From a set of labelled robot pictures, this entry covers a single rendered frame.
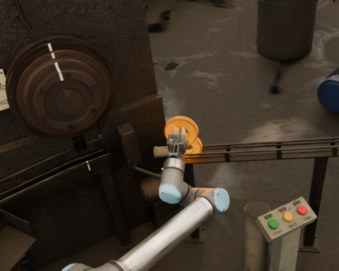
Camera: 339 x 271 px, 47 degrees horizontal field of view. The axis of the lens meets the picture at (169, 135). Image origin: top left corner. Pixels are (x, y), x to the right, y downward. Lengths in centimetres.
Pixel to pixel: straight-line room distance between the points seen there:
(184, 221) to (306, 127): 204
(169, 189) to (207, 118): 191
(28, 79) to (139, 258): 85
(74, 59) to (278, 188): 165
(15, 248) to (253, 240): 109
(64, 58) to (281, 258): 129
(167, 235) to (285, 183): 154
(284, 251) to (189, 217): 60
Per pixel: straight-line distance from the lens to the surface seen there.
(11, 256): 188
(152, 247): 133
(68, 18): 182
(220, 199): 151
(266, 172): 284
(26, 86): 170
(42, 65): 167
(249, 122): 331
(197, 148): 194
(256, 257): 209
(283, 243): 183
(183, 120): 173
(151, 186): 204
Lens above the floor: 193
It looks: 37 degrees down
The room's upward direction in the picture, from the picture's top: 8 degrees counter-clockwise
